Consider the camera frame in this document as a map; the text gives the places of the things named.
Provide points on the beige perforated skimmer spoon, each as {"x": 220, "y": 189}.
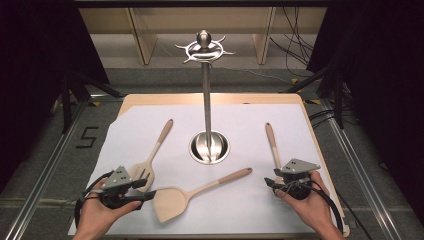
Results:
{"x": 272, "y": 143}

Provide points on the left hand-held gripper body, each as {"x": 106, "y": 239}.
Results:
{"x": 116, "y": 181}

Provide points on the metal utensil stand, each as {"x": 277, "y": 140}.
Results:
{"x": 207, "y": 100}

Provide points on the black stand legs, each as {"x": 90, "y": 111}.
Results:
{"x": 66, "y": 100}
{"x": 338, "y": 100}

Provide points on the wooden shelf unit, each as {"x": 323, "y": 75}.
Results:
{"x": 143, "y": 40}

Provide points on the white table sheet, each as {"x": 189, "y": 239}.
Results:
{"x": 216, "y": 206}

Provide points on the dark curtain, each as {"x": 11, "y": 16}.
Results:
{"x": 383, "y": 83}
{"x": 33, "y": 66}

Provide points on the beige slotted spatula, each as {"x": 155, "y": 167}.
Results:
{"x": 146, "y": 170}

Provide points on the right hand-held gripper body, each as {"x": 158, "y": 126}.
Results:
{"x": 296, "y": 166}

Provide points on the aluminium floor rail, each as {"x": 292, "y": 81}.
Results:
{"x": 360, "y": 166}
{"x": 43, "y": 176}

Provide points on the person's right hand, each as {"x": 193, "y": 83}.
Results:
{"x": 310, "y": 210}

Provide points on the person's left hand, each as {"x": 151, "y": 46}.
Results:
{"x": 96, "y": 216}

